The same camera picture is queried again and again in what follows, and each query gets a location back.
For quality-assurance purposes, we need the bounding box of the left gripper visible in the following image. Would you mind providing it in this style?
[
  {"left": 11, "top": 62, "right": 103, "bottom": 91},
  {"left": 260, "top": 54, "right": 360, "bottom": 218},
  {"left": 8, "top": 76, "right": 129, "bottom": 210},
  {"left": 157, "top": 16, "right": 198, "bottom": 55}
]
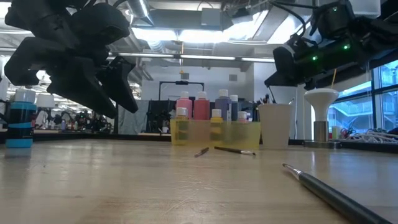
[{"left": 3, "top": 2, "right": 139, "bottom": 119}]

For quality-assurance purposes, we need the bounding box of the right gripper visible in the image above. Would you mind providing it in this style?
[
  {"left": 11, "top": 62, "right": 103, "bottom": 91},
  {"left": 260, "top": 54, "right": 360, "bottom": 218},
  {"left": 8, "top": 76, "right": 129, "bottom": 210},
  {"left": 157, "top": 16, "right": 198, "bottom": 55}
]
[{"left": 264, "top": 32, "right": 371, "bottom": 90}]

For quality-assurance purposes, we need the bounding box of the large grey paint bottle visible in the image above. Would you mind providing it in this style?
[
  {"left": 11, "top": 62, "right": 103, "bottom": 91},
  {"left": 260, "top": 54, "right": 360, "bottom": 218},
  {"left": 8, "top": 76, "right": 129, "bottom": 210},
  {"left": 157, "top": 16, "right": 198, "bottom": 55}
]
[{"left": 229, "top": 95, "right": 241, "bottom": 121}]

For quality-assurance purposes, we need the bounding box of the large blue paint bottle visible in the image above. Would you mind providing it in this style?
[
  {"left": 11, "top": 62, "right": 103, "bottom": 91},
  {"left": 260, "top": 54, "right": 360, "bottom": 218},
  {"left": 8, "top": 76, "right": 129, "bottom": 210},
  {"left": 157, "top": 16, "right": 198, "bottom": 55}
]
[{"left": 215, "top": 89, "right": 233, "bottom": 122}]

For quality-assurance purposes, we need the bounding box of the small yellow paint bottle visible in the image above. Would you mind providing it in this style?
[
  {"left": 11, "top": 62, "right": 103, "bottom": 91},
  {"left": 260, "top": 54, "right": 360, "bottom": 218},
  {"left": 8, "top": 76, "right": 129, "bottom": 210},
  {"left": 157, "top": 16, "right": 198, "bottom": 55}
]
[{"left": 210, "top": 108, "right": 224, "bottom": 142}]

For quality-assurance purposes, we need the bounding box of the large pink paint bottle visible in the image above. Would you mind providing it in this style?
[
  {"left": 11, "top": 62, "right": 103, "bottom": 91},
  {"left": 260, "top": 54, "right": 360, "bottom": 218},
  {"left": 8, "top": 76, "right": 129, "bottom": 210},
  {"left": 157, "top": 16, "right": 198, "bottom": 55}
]
[{"left": 176, "top": 91, "right": 193, "bottom": 121}]

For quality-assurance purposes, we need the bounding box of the small orange paint bottle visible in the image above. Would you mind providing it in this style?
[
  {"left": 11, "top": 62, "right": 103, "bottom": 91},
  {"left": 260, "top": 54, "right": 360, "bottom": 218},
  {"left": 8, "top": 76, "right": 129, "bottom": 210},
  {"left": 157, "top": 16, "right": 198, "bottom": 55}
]
[{"left": 175, "top": 107, "right": 189, "bottom": 146}]

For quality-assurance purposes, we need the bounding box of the large red paint bottle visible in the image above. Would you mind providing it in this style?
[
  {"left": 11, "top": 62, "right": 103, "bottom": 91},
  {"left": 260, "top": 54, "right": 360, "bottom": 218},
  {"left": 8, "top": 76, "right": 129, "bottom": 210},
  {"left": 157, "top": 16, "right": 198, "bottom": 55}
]
[{"left": 193, "top": 91, "right": 211, "bottom": 121}]

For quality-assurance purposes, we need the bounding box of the small blue paint bottle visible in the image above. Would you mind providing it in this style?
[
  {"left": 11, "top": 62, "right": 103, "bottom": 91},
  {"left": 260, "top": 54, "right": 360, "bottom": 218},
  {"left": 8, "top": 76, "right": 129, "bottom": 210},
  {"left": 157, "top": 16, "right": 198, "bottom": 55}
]
[{"left": 5, "top": 89, "right": 37, "bottom": 149}]

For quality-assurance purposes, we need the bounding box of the grey fabric cover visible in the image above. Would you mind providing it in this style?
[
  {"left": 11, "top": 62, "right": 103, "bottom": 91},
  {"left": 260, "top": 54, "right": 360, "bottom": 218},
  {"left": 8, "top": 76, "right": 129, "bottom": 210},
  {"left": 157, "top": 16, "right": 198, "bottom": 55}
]
[{"left": 118, "top": 99, "right": 150, "bottom": 135}]

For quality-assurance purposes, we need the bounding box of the white dome metal lamp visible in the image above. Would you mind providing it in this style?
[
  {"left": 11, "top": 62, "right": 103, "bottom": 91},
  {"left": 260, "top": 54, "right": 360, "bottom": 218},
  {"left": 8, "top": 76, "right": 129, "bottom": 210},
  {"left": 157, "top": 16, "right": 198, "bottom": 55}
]
[{"left": 303, "top": 88, "right": 342, "bottom": 149}]

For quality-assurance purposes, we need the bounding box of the beige paper cup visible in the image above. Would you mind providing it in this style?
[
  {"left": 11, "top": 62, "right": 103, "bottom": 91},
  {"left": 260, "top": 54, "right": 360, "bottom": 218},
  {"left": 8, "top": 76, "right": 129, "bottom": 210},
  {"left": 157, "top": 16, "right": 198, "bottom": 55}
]
[{"left": 257, "top": 103, "right": 293, "bottom": 149}]

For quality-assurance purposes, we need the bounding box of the long ceiling light bar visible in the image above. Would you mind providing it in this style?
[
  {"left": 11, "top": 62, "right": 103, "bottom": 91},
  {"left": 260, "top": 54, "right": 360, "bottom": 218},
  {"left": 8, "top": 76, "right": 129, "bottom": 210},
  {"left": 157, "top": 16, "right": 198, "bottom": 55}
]
[{"left": 107, "top": 51, "right": 276, "bottom": 65}]

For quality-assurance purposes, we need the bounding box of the grey ceiling box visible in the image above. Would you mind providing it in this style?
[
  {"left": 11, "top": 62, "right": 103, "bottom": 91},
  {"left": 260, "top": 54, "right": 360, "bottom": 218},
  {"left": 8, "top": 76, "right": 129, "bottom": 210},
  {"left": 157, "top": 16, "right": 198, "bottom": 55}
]
[{"left": 201, "top": 7, "right": 222, "bottom": 27}]

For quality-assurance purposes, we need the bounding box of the translucent yellow plastic tray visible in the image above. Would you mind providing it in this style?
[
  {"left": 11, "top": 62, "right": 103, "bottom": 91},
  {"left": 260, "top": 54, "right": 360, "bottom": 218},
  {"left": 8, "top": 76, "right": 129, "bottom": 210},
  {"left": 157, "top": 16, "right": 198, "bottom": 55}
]
[{"left": 170, "top": 119, "right": 262, "bottom": 151}]

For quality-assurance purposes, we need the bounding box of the black aluminium table frame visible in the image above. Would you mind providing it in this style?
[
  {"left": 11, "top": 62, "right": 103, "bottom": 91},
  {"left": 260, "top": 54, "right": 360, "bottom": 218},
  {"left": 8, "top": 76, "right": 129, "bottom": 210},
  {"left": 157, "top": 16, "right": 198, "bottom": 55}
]
[{"left": 0, "top": 132, "right": 398, "bottom": 154}]

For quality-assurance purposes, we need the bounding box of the black gantry frame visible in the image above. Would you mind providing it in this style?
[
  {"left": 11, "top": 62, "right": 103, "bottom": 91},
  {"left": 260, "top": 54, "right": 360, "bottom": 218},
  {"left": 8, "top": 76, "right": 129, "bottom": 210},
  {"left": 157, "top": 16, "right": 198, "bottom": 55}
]
[{"left": 158, "top": 80, "right": 205, "bottom": 102}]

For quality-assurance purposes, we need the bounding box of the silver ventilation duct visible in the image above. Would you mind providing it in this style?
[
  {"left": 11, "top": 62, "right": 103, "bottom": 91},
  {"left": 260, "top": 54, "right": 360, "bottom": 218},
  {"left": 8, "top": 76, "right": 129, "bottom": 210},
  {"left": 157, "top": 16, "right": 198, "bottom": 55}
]
[{"left": 124, "top": 0, "right": 155, "bottom": 82}]

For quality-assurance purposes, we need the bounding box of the black window frame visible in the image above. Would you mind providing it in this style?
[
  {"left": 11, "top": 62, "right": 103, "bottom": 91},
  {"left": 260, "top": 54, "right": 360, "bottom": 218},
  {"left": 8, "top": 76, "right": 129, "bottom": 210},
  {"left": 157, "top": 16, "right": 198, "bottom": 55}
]
[{"left": 312, "top": 55, "right": 398, "bottom": 138}]

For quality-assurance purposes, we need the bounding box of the white cable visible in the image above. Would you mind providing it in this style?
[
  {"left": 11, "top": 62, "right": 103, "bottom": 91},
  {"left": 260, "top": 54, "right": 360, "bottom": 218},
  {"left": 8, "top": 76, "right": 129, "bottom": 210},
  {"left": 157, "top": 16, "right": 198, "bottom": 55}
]
[{"left": 340, "top": 129, "right": 398, "bottom": 144}]

